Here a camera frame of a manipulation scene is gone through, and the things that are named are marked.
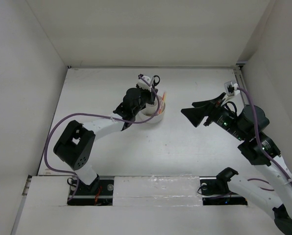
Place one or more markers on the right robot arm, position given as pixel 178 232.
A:
pixel 259 149

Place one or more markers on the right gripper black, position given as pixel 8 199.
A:
pixel 196 114

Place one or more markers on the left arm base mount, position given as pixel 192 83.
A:
pixel 102 196

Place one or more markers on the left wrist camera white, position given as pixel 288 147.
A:
pixel 145 82

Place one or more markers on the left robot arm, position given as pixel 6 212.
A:
pixel 75 143

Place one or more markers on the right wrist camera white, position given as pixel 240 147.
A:
pixel 231 88

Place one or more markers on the pink pen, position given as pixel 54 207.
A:
pixel 160 109

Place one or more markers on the black handled scissors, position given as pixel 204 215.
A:
pixel 155 82

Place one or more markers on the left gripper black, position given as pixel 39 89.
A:
pixel 151 95

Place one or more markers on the aluminium rail right edge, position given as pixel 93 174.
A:
pixel 241 82

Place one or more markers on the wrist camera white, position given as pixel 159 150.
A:
pixel 145 82
pixel 231 88

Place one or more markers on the white round divided organizer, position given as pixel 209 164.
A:
pixel 149 110

